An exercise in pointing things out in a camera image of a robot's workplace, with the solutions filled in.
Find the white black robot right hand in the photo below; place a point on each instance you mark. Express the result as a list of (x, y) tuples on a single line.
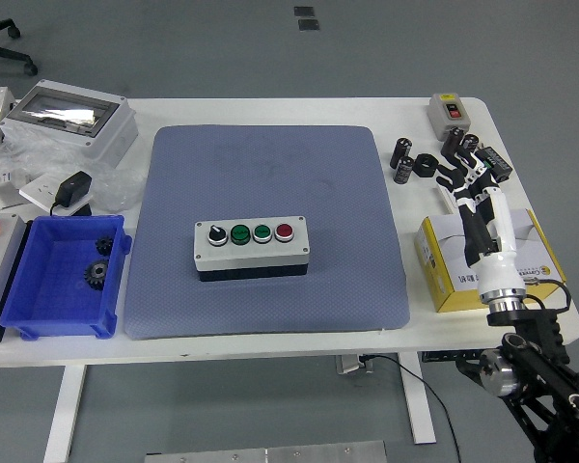
[(504, 226)]

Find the grey four-button control box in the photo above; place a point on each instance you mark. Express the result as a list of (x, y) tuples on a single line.
[(248, 255)]

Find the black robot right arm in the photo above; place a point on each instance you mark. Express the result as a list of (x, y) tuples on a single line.
[(535, 328)]

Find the black terminal module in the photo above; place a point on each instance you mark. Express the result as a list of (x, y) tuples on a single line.
[(499, 164)]

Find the yellow and white cardboard box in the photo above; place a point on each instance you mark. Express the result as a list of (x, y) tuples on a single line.
[(439, 284)]

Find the black cylindrical capacitor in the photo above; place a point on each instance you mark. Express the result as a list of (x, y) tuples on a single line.
[(403, 170), (472, 142), (449, 140), (401, 152)]

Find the black hexagonal nut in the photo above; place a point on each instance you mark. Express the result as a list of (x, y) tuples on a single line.
[(425, 165)]

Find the black table control panel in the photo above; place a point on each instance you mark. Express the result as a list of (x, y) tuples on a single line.
[(439, 357)]

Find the white table leg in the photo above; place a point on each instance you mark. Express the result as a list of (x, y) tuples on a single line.
[(63, 415), (420, 410)]

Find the dark floor socket cover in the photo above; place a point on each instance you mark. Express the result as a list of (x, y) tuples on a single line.
[(304, 11), (308, 24)]

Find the blue-grey table mat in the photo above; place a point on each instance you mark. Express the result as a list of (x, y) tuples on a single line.
[(198, 169)]

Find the grey metal plate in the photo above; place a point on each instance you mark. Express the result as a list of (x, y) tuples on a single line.
[(270, 454)]

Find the clear plastic bag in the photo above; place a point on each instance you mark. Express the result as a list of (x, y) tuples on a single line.
[(120, 188)]

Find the small black gear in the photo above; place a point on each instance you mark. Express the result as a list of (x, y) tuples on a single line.
[(105, 246)]

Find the large black gear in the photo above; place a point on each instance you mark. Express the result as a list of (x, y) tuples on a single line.
[(96, 275)]

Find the black power adapter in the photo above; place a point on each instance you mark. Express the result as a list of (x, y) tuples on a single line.
[(74, 188)]

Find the blue plastic bin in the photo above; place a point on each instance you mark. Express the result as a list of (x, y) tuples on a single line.
[(48, 289)]

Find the grey emergency stop control box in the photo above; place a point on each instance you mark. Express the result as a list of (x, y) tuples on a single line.
[(5, 270)]

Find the black office chair base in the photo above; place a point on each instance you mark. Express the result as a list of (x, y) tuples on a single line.
[(5, 52)]

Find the white wall switch plate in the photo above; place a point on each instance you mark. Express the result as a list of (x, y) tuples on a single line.
[(445, 198)]

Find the grey push-button switch box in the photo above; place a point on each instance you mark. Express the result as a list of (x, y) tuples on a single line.
[(439, 118)]

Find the grey under-table bracket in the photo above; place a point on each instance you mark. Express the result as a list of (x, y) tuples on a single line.
[(350, 364)]

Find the grey enclosure with clear lid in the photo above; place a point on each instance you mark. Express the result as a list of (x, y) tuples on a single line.
[(111, 140)]

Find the white wall socket plate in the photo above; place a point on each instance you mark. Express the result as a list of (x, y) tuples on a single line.
[(38, 189)]

